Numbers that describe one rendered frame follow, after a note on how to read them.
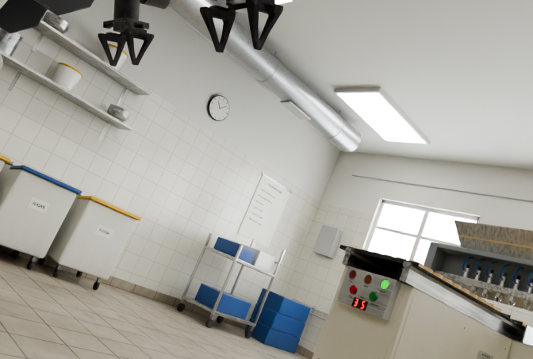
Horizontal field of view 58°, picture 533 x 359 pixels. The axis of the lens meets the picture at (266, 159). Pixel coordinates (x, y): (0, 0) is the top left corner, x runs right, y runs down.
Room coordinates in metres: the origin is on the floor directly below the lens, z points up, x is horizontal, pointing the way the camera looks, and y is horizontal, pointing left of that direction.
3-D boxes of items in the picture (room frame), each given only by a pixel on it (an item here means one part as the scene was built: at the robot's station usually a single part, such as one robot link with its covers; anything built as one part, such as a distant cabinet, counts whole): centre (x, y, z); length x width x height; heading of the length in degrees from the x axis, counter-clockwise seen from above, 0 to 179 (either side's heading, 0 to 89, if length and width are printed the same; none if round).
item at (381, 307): (1.77, -0.53, 0.77); 0.24 x 0.04 x 0.14; 31
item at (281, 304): (6.48, -0.96, 0.50); 0.60 x 0.40 x 0.20; 133
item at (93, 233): (4.81, 1.29, 0.39); 0.64 x 0.54 x 0.77; 38
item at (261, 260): (6.05, -0.32, 0.90); 0.44 x 0.36 x 0.20; 49
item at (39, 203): (4.38, 1.78, 0.39); 0.64 x 0.54 x 0.77; 40
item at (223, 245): (5.76, -0.07, 0.88); 0.40 x 0.30 x 0.16; 44
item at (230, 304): (5.92, -0.19, 0.29); 0.56 x 0.38 x 0.20; 138
